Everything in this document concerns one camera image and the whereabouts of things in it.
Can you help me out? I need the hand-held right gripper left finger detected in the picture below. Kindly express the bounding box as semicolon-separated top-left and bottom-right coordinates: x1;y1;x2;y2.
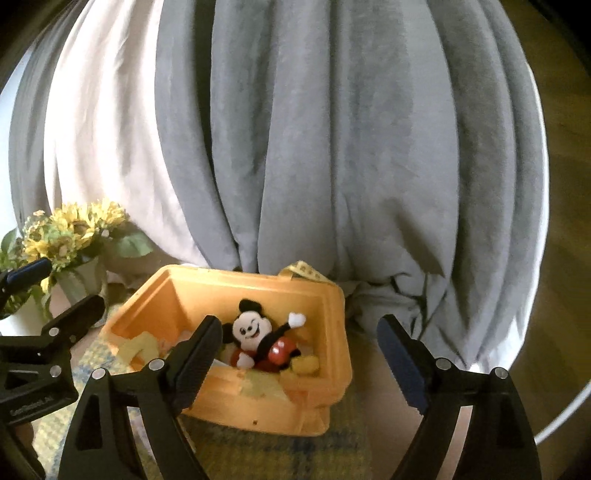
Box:
60;315;225;480

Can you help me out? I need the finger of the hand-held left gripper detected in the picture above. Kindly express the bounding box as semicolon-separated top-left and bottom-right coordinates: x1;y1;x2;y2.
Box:
0;257;53;319
41;294;106;356

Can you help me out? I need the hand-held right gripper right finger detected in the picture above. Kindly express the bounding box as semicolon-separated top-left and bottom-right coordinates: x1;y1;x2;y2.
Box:
376;315;542;480

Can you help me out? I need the mouse plush toy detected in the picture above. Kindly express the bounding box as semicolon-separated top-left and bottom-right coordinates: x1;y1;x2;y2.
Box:
222;299;322;377

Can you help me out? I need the orange plastic box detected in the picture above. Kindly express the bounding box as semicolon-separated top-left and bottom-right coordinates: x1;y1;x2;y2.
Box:
99;261;354;437

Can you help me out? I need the leafy sunflower plant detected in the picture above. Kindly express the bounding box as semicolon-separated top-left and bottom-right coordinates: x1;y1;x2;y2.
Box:
0;228;29;315

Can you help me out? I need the white flower pot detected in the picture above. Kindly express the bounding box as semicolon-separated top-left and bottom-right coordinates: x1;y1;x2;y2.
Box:
0;295;52;337

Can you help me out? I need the sunflower bouquet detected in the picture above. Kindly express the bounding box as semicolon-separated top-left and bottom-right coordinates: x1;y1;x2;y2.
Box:
21;199;154;274

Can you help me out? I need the grey curtain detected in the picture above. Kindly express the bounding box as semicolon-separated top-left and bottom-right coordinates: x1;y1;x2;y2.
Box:
156;0;548;372
8;51;63;232

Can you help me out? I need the yellow plaid cloth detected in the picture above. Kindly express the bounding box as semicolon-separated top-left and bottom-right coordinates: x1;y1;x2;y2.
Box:
32;302;376;480

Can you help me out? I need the pale pink curtain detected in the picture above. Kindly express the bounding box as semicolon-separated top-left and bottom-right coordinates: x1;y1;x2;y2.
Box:
42;0;241;274

